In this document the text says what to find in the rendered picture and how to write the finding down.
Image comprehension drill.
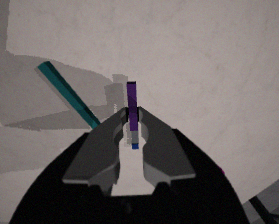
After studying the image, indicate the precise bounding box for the purple rod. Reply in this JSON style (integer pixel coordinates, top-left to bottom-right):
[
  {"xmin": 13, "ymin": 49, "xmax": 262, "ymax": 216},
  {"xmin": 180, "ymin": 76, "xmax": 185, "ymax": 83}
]
[{"xmin": 126, "ymin": 81, "xmax": 138, "ymax": 131}]

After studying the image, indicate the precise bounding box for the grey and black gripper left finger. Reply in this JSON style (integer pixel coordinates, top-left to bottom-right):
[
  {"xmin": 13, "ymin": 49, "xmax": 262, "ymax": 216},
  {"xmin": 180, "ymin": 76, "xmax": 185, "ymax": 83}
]
[{"xmin": 9, "ymin": 107, "xmax": 129, "ymax": 224}]

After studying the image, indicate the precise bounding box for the small blue cube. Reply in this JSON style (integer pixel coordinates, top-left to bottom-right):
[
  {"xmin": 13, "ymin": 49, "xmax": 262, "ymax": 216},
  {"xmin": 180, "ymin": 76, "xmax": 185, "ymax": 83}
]
[{"xmin": 132, "ymin": 143, "xmax": 139, "ymax": 149}]

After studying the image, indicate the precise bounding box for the turquoise rod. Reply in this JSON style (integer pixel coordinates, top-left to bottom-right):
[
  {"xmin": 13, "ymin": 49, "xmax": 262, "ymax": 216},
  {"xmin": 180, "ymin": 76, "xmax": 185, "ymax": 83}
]
[{"xmin": 38, "ymin": 61, "xmax": 101, "ymax": 129}]

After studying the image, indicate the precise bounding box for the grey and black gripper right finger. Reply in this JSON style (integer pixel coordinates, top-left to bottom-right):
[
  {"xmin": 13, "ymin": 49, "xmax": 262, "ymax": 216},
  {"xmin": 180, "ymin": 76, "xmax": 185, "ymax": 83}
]
[{"xmin": 137, "ymin": 106, "xmax": 250, "ymax": 224}]

